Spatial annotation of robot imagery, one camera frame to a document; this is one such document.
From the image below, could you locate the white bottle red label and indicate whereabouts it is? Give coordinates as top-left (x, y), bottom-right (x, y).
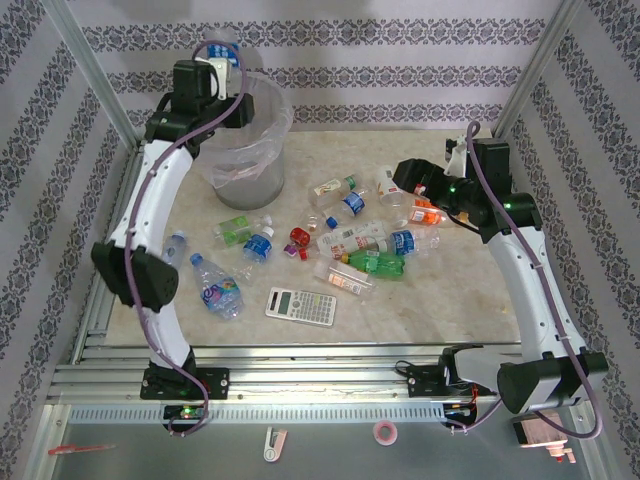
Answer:
top-left (375, 164), bottom-right (405, 207)

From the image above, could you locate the orange label bottle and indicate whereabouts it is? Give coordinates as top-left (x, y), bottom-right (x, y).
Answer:
top-left (407, 198), bottom-right (449, 227)

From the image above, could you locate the blue label clear bottle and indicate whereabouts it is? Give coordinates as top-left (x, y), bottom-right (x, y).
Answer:
top-left (387, 227), bottom-right (442, 259)
top-left (203, 28), bottom-right (265, 76)

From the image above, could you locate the yellow label bottle green cap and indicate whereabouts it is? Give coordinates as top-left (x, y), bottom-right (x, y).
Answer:
top-left (312, 173), bottom-right (362, 201)

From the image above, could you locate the long bottle red text label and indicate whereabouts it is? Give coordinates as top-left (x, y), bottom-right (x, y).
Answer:
top-left (298, 221), bottom-right (390, 262)

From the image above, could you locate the green plastic bottle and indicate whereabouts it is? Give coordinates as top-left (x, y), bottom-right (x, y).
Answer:
top-left (339, 249), bottom-right (407, 281)

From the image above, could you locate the clear bottle pink label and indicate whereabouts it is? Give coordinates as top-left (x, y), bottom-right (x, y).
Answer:
top-left (312, 257), bottom-right (376, 297)

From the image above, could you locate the large bottle colourful label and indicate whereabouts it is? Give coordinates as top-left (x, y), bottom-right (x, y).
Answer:
top-left (188, 252), bottom-right (245, 321)

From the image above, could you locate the clear plastic bin liner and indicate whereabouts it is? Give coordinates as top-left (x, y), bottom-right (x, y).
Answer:
top-left (199, 69), bottom-right (296, 189)

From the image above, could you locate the clear plastic trash bin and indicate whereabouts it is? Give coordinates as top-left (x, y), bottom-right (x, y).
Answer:
top-left (199, 69), bottom-right (296, 211)

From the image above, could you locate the green label clear bottle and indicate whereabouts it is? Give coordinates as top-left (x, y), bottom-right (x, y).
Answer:
top-left (212, 213), bottom-right (274, 247)

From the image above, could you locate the blue label bottle white cap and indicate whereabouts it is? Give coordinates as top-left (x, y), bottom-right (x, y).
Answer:
top-left (230, 225), bottom-right (277, 287)

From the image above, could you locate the small clear bottle blue cap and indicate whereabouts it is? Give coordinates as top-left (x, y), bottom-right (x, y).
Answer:
top-left (159, 229), bottom-right (190, 266)

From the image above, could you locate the white scientific calculator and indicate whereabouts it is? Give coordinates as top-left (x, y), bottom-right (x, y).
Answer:
top-left (264, 286), bottom-right (338, 329)

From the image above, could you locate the pink tape roll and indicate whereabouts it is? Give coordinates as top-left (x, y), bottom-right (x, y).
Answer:
top-left (373, 420), bottom-right (400, 445)

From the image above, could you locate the pink black box device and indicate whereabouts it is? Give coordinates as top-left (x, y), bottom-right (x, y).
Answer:
top-left (512, 412), bottom-right (576, 464)

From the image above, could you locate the small white plastic tool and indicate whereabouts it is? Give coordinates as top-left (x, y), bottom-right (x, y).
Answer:
top-left (262, 426), bottom-right (289, 464)

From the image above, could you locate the red pen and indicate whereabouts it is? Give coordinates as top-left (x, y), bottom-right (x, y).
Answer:
top-left (48, 443), bottom-right (117, 456)

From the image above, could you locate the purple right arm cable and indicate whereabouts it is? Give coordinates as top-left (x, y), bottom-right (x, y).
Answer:
top-left (444, 119), bottom-right (606, 441)

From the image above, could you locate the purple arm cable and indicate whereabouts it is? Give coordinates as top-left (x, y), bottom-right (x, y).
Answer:
top-left (444, 119), bottom-right (606, 441)
top-left (123, 39), bottom-right (247, 439)

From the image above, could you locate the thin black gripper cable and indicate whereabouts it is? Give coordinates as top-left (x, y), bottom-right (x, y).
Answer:
top-left (446, 210), bottom-right (487, 235)

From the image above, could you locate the aluminium corner post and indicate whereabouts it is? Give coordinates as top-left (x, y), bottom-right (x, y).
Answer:
top-left (39, 0), bottom-right (144, 149)
top-left (492, 0), bottom-right (586, 144)

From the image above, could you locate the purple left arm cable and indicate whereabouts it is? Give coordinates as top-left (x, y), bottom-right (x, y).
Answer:
top-left (123, 39), bottom-right (247, 439)

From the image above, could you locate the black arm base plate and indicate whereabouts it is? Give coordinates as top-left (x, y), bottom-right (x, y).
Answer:
top-left (141, 367), bottom-right (230, 401)
top-left (407, 367), bottom-right (497, 400)

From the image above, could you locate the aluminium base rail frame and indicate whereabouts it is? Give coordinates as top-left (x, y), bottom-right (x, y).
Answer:
top-left (47, 342), bottom-right (596, 405)

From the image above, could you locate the slotted grey cable duct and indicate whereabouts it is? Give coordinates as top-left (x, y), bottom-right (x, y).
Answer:
top-left (67, 403), bottom-right (449, 425)

